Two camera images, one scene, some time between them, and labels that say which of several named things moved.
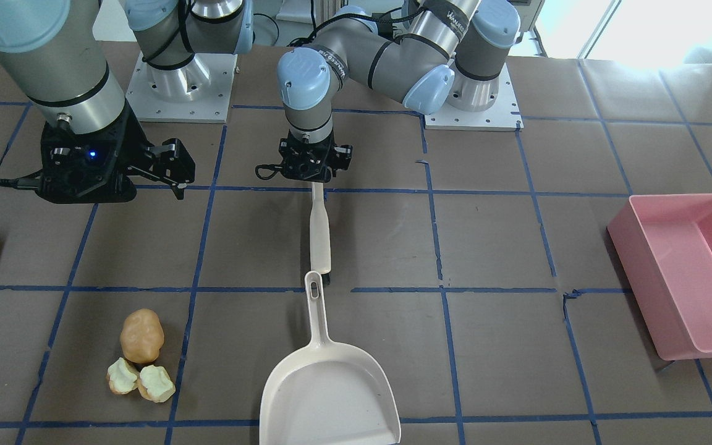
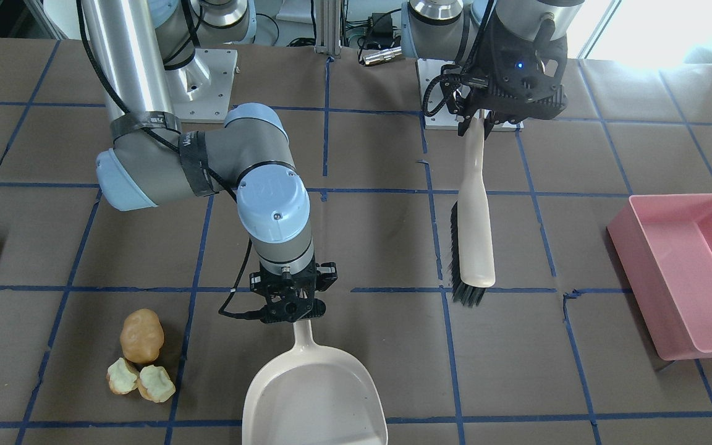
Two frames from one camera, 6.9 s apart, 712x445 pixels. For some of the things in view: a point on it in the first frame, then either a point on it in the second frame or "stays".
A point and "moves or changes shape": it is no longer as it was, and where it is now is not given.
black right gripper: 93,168 → 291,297
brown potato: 141,335 stays
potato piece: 122,377 stays
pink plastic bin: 686,259 stays
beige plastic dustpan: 329,394 moves or changes shape
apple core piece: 155,385 stays
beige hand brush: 320,233 → 471,240
